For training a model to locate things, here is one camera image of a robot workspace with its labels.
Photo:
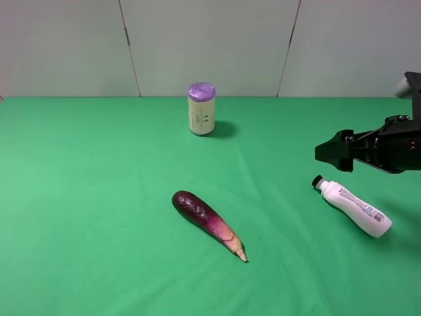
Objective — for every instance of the green tablecloth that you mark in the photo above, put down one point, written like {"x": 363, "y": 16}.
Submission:
{"x": 113, "y": 207}

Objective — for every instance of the white bottle black cap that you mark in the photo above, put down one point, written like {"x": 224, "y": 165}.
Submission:
{"x": 368, "y": 218}

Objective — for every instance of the purple garbage bag roll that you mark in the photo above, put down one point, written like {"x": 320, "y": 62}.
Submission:
{"x": 201, "y": 100}

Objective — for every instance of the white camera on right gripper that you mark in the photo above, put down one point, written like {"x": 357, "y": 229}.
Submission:
{"x": 409, "y": 88}

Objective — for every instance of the purple eggplant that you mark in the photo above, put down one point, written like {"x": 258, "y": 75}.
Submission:
{"x": 198, "y": 212}

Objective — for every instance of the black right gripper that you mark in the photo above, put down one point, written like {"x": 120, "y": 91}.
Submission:
{"x": 398, "y": 146}

